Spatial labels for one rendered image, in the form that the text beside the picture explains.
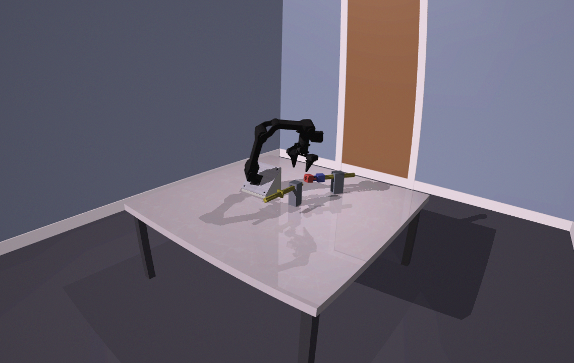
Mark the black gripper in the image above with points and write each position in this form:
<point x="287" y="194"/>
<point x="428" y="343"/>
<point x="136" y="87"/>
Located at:
<point x="310" y="157"/>

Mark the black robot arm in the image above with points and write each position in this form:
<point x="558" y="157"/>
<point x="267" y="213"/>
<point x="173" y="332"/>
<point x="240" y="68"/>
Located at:
<point x="307" y="132"/>

